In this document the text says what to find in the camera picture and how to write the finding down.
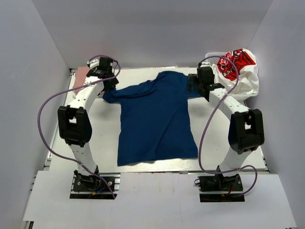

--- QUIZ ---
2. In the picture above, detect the white red print t shirt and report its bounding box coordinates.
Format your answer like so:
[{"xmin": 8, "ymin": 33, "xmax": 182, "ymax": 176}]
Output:
[{"xmin": 212, "ymin": 48, "xmax": 259, "ymax": 94}]

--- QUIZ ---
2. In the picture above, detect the blue t shirt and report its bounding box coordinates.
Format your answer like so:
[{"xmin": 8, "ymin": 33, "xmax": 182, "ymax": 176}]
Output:
[{"xmin": 102, "ymin": 71, "xmax": 199, "ymax": 166}]

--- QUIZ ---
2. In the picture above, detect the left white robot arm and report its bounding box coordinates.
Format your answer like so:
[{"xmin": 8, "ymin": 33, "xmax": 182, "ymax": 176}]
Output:
[{"xmin": 58, "ymin": 56, "xmax": 119, "ymax": 190}]

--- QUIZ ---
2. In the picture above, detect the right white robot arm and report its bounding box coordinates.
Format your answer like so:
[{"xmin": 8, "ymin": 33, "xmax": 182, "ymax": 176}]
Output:
[{"xmin": 187, "ymin": 67, "xmax": 264, "ymax": 190}]

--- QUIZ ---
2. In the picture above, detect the folded pink t shirt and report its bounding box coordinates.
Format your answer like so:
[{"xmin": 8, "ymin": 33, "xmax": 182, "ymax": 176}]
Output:
[{"xmin": 73, "ymin": 66, "xmax": 89, "ymax": 88}]

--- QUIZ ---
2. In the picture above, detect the white plastic basket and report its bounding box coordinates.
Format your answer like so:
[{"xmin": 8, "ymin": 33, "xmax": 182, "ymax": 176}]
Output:
[{"xmin": 205, "ymin": 52, "xmax": 259, "ymax": 100}]

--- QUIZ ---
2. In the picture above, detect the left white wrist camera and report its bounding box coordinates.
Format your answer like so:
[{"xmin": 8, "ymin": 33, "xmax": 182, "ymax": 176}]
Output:
[{"xmin": 87, "ymin": 58, "xmax": 100, "ymax": 69}]

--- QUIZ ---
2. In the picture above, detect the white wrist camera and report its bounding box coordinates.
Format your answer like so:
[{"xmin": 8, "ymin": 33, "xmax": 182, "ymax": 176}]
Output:
[
  {"xmin": 87, "ymin": 58, "xmax": 100, "ymax": 69},
  {"xmin": 198, "ymin": 61, "xmax": 212, "ymax": 68}
]

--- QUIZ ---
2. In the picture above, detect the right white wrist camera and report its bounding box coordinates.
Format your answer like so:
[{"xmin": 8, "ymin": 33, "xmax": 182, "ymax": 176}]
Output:
[{"xmin": 198, "ymin": 61, "xmax": 212, "ymax": 68}]

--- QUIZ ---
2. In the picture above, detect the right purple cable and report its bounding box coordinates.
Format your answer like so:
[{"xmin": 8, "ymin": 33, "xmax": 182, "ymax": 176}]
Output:
[{"xmin": 197, "ymin": 56, "xmax": 258, "ymax": 198}]

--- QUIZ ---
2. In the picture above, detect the purple cable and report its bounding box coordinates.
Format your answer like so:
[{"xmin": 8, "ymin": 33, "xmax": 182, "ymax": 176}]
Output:
[
  {"xmin": 37, "ymin": 55, "xmax": 121, "ymax": 199},
  {"xmin": 197, "ymin": 56, "xmax": 258, "ymax": 198}
]

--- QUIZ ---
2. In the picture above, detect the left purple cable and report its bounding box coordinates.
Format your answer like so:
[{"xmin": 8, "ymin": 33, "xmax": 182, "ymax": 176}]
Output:
[{"xmin": 37, "ymin": 55, "xmax": 121, "ymax": 199}]

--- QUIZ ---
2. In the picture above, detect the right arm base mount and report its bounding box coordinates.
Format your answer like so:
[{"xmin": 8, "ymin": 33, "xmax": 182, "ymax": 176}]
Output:
[{"xmin": 194, "ymin": 175, "xmax": 245, "ymax": 203}]

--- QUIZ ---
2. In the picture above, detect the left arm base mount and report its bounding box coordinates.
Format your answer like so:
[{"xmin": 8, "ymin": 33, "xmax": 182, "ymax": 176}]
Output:
[{"xmin": 70, "ymin": 174, "xmax": 121, "ymax": 200}]

